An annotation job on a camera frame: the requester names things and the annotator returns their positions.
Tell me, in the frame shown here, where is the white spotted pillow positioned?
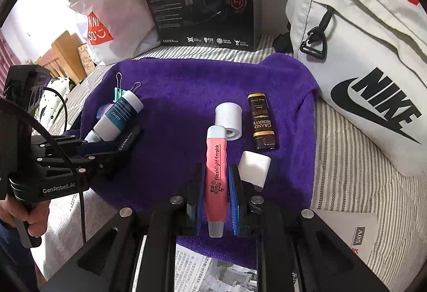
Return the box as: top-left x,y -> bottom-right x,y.
38,77 -> 76,127

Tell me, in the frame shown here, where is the purple towel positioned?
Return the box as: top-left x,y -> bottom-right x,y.
72,52 -> 319,261

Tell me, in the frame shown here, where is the green binder clip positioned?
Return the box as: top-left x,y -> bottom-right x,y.
112,73 -> 142,104

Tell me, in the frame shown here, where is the white tape roll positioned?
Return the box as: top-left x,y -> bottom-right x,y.
214,103 -> 242,141

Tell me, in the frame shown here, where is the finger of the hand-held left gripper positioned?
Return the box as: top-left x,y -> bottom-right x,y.
84,126 -> 143,180
63,135 -> 116,158

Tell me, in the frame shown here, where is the person's left hand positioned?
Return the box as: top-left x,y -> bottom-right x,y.
0,199 -> 51,239

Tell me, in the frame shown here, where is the wooden furniture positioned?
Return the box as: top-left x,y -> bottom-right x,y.
35,31 -> 86,84

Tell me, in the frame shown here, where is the patterned cardboard box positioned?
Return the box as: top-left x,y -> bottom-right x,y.
77,43 -> 96,76

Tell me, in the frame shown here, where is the pink flashlight earpick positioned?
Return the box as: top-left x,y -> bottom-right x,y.
205,125 -> 230,238

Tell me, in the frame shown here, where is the white and blue bottle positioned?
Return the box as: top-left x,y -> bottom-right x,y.
93,92 -> 144,142

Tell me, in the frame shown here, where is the newspaper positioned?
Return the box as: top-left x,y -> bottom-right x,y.
45,192 -> 379,292

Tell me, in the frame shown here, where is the grey waist bag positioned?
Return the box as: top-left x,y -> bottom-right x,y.
274,0 -> 427,177

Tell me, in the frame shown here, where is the black and gold lighter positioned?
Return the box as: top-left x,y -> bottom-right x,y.
247,92 -> 277,151

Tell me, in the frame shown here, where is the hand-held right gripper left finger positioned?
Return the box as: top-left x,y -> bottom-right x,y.
40,163 -> 205,292

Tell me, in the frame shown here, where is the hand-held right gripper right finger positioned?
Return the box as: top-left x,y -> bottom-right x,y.
228,163 -> 389,292

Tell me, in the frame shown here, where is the pink and blue eraser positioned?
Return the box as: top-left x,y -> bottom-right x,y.
97,103 -> 112,121

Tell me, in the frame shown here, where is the white charger plug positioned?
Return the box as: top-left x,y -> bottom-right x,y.
238,151 -> 271,192

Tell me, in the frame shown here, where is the person's left forearm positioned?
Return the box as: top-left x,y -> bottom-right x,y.
0,222 -> 41,292

